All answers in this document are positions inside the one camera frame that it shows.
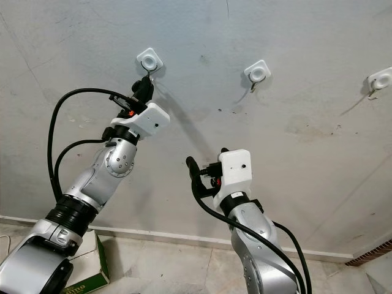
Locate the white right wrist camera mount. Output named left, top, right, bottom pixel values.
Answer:
left=219, top=148, right=254, bottom=200

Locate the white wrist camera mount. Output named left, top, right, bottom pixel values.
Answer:
left=110, top=102, right=171, bottom=140
left=219, top=148, right=254, bottom=200

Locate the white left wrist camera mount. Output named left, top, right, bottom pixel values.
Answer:
left=110, top=102, right=171, bottom=140

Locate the white adhesive wall hook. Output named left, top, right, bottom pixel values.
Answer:
left=366, top=67, right=392, bottom=100
left=137, top=47, right=165, bottom=79
left=243, top=59, right=272, bottom=94

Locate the short black left arm cable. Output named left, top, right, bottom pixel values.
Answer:
left=54, top=138, right=117, bottom=184

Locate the short black arm cable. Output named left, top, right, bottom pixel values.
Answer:
left=54, top=138, right=117, bottom=184
left=273, top=220, right=312, bottom=288

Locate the short black right arm cable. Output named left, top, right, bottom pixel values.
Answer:
left=273, top=220, right=312, bottom=288

